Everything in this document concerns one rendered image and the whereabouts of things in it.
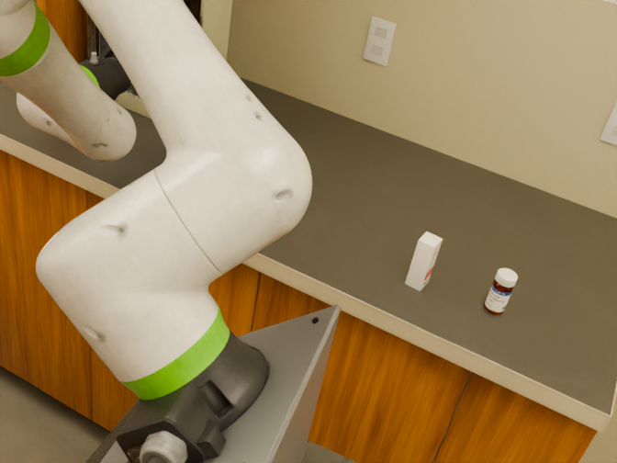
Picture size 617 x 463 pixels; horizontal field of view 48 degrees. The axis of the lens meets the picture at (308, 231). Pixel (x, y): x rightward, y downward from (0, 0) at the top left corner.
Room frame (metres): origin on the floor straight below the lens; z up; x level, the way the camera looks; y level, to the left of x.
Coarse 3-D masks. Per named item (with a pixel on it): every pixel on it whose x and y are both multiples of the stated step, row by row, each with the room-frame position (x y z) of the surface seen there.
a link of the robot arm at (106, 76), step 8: (80, 64) 1.20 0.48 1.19; (88, 64) 1.21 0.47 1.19; (96, 64) 1.22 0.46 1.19; (104, 64) 1.23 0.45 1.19; (96, 72) 1.20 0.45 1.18; (104, 72) 1.22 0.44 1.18; (112, 72) 1.23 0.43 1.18; (104, 80) 1.20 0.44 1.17; (112, 80) 1.22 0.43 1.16; (104, 88) 1.19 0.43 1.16; (112, 88) 1.21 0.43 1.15; (112, 96) 1.22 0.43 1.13
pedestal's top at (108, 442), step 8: (128, 416) 0.63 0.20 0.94; (120, 424) 0.62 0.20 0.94; (112, 432) 0.60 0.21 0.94; (104, 440) 0.59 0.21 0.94; (112, 440) 0.59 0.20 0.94; (96, 448) 0.57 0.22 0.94; (104, 448) 0.57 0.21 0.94; (312, 448) 0.64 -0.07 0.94; (320, 448) 0.64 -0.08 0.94; (96, 456) 0.56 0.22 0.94; (104, 456) 0.56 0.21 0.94; (304, 456) 0.62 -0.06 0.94; (312, 456) 0.63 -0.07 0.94; (320, 456) 0.63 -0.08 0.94; (328, 456) 0.63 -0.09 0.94; (336, 456) 0.64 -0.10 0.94
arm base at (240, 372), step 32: (224, 352) 0.52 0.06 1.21; (256, 352) 0.56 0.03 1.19; (192, 384) 0.48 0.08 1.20; (224, 384) 0.49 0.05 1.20; (256, 384) 0.51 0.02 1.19; (160, 416) 0.44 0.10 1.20; (192, 416) 0.45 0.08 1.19; (224, 416) 0.47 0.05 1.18; (128, 448) 0.43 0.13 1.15; (160, 448) 0.41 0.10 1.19; (192, 448) 0.42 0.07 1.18
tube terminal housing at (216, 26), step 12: (204, 0) 1.48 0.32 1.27; (216, 0) 1.52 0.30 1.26; (228, 0) 1.56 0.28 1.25; (204, 12) 1.48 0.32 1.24; (216, 12) 1.52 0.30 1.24; (228, 12) 1.57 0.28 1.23; (204, 24) 1.48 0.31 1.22; (216, 24) 1.52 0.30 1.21; (228, 24) 1.57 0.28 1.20; (216, 36) 1.53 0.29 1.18; (228, 36) 1.58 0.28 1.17; (120, 96) 1.56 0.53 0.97; (132, 96) 1.55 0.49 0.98; (132, 108) 1.55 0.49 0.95; (144, 108) 1.53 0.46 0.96
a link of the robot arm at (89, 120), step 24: (48, 48) 0.86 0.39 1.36; (24, 72) 0.84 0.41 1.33; (48, 72) 0.87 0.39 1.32; (72, 72) 0.92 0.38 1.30; (48, 96) 0.89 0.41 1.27; (72, 96) 0.92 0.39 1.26; (96, 96) 0.99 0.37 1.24; (72, 120) 0.95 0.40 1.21; (96, 120) 0.98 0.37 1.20; (120, 120) 1.04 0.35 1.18; (72, 144) 1.05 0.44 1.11; (96, 144) 1.01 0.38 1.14; (120, 144) 1.04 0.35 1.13
